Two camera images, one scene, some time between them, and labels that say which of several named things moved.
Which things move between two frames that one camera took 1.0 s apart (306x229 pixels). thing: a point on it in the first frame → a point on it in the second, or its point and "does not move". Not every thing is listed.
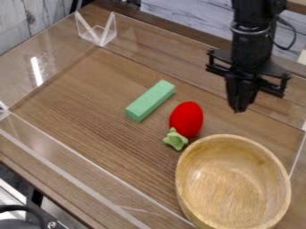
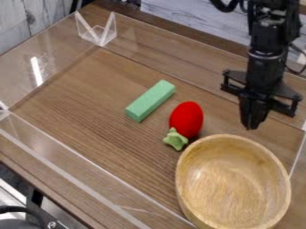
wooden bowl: [231, 182] does not move
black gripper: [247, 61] → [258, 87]
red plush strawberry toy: [186, 121] does not move
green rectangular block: [150, 100] does not move
